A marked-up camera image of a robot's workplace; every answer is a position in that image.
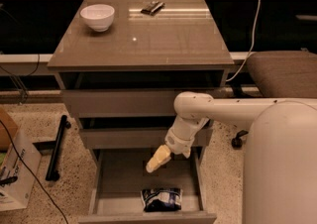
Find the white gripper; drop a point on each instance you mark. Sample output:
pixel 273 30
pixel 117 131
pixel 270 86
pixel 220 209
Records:
pixel 176 143

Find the brown office chair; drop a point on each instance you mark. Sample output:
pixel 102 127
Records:
pixel 288 79

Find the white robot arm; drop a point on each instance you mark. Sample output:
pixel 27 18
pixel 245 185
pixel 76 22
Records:
pixel 280 164

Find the white ceramic bowl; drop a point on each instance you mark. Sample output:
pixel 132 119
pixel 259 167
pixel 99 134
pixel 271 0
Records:
pixel 98 17

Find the blue chip bag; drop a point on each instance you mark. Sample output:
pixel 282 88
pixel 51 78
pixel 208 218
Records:
pixel 161 199

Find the grey middle drawer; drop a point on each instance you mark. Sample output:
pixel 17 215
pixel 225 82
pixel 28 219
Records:
pixel 123 138

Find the grey open bottom drawer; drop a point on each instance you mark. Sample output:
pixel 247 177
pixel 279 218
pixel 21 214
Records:
pixel 121 176

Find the brown cardboard box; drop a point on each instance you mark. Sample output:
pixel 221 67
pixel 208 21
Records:
pixel 8 129

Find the black bar with wheels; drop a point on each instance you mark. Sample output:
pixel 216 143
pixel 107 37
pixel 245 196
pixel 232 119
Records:
pixel 52 173

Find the white cardboard box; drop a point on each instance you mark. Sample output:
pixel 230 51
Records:
pixel 20 166

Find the dark snack bar wrapper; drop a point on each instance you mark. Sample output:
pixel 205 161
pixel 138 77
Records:
pixel 152 8

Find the grey drawer cabinet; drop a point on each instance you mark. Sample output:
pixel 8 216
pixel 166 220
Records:
pixel 178 48

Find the grey top drawer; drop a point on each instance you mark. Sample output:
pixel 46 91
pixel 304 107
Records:
pixel 119 103

